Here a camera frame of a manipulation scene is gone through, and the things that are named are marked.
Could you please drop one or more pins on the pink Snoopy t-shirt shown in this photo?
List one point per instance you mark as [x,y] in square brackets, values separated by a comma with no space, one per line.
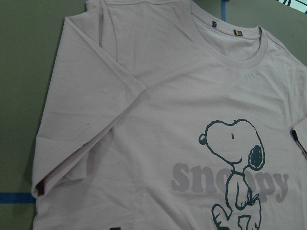
[160,116]

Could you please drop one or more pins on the blue tape line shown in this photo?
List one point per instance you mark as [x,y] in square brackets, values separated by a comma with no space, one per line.
[16,198]

